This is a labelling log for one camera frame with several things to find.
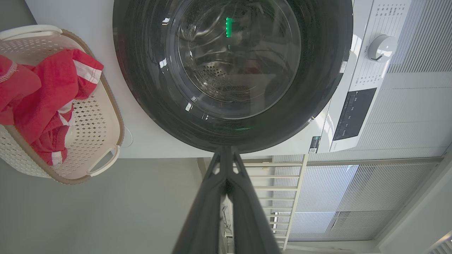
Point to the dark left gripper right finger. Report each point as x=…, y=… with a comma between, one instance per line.
x=250, y=229

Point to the small QR code sticker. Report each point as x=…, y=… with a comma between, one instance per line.
x=314, y=144

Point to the black washer display panel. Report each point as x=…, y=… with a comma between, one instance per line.
x=355, y=113

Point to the cream perforated laundry basket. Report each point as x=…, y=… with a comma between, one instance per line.
x=95, y=134

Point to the black round glass washer door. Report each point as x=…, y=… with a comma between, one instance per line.
x=148, y=88

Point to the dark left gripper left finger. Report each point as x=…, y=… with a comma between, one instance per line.
x=201, y=225

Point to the grey round control knob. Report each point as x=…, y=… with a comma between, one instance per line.
x=383, y=47

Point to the red garment with white trim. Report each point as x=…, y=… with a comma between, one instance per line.
x=46, y=88

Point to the white front-load washing machine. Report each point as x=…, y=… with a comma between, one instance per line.
x=159, y=141

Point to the white slatted rack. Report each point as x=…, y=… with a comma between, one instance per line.
x=299, y=183

